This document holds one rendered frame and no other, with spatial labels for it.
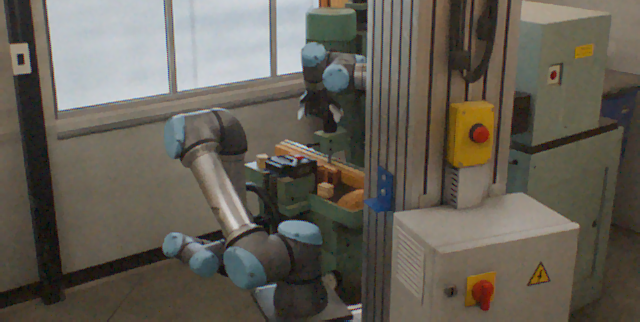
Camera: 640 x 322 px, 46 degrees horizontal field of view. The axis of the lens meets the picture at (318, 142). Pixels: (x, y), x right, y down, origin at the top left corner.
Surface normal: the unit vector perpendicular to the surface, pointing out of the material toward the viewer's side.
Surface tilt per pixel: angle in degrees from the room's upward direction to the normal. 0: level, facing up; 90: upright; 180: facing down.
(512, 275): 90
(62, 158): 90
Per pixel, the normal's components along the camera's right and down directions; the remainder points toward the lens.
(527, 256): 0.37, 0.29
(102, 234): 0.59, 0.26
